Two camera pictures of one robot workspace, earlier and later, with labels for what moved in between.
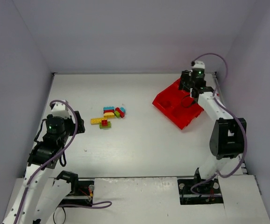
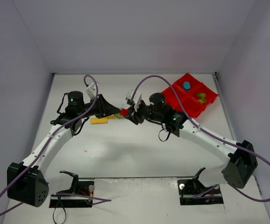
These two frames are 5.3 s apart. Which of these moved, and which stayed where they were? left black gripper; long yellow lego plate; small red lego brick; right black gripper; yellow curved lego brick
Moved: right black gripper; small red lego brick; left black gripper
Stayed: yellow curved lego brick; long yellow lego plate
